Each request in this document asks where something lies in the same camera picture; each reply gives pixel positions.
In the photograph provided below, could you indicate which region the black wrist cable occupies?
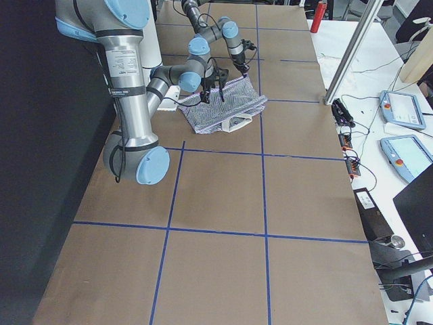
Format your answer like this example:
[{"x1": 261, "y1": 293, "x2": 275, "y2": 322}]
[
  {"x1": 198, "y1": 12, "x2": 260, "y2": 74},
  {"x1": 162, "y1": 56, "x2": 224, "y2": 109}
]

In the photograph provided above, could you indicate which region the navy white striped polo shirt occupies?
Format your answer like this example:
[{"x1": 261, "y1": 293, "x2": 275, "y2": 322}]
[{"x1": 179, "y1": 77, "x2": 268, "y2": 134}]

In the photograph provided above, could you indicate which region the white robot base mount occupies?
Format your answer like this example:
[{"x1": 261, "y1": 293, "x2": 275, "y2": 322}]
[{"x1": 139, "y1": 1, "x2": 180, "y2": 111}]

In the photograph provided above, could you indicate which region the black power strip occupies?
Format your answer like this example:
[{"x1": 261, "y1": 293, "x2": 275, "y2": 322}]
[{"x1": 331, "y1": 98, "x2": 361, "y2": 180}]

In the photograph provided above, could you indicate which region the upper teach pendant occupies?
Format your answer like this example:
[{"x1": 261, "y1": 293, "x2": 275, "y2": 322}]
[{"x1": 380, "y1": 90, "x2": 426, "y2": 130}]

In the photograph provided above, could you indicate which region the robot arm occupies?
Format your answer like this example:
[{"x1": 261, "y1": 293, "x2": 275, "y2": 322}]
[
  {"x1": 55, "y1": 1, "x2": 228, "y2": 185},
  {"x1": 181, "y1": 0, "x2": 256, "y2": 76}
]

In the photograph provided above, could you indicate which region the lower teach pendant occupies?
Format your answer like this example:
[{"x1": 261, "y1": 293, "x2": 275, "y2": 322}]
[{"x1": 380, "y1": 135, "x2": 432, "y2": 183}]

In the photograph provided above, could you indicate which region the red cylinder bottle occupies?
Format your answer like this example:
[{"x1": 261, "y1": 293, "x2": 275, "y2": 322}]
[{"x1": 310, "y1": 0, "x2": 327, "y2": 34}]

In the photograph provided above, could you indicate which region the black monitor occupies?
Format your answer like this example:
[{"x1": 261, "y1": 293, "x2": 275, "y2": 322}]
[{"x1": 369, "y1": 167, "x2": 432, "y2": 302}]

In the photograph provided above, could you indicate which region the aluminium frame post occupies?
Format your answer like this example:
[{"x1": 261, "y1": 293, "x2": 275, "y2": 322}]
[{"x1": 324, "y1": 0, "x2": 384, "y2": 105}]

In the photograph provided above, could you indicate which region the teach pendant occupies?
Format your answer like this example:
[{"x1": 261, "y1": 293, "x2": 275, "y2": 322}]
[
  {"x1": 380, "y1": 135, "x2": 432, "y2": 183},
  {"x1": 380, "y1": 90, "x2": 426, "y2": 130}
]

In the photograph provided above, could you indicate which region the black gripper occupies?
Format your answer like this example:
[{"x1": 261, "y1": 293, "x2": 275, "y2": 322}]
[
  {"x1": 231, "y1": 39, "x2": 256, "y2": 77},
  {"x1": 200, "y1": 67, "x2": 229, "y2": 104}
]

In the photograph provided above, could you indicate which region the black box with label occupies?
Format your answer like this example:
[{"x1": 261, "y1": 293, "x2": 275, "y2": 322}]
[{"x1": 353, "y1": 188, "x2": 394, "y2": 241}]

